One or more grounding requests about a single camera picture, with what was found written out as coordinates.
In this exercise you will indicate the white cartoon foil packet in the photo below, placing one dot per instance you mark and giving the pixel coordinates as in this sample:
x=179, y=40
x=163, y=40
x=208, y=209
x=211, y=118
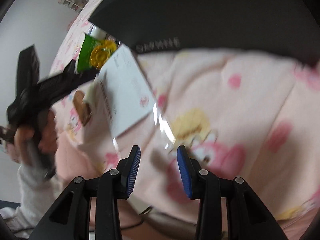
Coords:
x=118, y=98

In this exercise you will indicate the white wire shelf rack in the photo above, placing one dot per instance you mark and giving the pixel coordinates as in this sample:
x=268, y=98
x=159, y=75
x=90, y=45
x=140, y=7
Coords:
x=75, y=5

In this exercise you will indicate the brown amber comb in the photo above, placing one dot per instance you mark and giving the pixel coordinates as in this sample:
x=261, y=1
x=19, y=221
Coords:
x=82, y=108

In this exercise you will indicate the black storage box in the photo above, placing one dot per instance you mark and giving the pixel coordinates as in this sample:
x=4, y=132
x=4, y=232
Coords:
x=282, y=27

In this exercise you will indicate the pink cartoon bed blanket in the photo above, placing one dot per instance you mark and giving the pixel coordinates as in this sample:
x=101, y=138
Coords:
x=239, y=113

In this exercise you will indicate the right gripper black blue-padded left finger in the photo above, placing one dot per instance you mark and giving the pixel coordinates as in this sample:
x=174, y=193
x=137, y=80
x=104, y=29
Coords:
x=68, y=217

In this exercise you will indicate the white sleeve forearm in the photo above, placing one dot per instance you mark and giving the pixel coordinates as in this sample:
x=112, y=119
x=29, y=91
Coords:
x=37, y=196

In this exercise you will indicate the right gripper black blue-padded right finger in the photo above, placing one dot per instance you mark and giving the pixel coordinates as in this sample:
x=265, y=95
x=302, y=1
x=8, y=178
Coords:
x=247, y=216

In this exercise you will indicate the green yellow snack packet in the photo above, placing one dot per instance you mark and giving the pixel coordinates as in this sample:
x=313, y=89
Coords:
x=94, y=53

